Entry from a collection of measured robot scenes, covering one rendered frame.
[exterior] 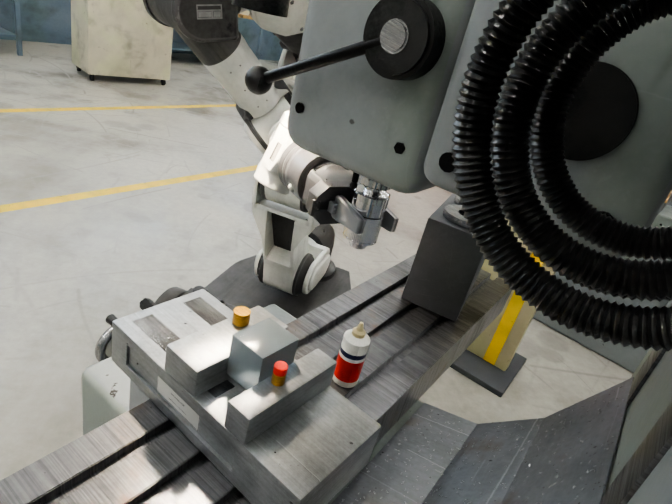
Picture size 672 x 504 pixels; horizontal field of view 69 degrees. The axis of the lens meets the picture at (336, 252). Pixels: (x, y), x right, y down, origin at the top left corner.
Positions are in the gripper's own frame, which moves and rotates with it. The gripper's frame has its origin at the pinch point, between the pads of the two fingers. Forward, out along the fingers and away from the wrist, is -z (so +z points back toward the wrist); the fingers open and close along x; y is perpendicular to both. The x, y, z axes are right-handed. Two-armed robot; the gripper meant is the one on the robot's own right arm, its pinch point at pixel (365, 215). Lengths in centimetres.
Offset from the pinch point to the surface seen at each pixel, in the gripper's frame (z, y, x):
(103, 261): 195, 126, 1
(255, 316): 2.1, 15.9, -12.2
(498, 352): 59, 113, 161
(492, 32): -27.2, -24.3, -19.0
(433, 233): 12.1, 11.0, 28.2
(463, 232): 7.8, 8.6, 31.0
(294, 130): 2.4, -9.9, -11.5
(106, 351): 48, 58, -23
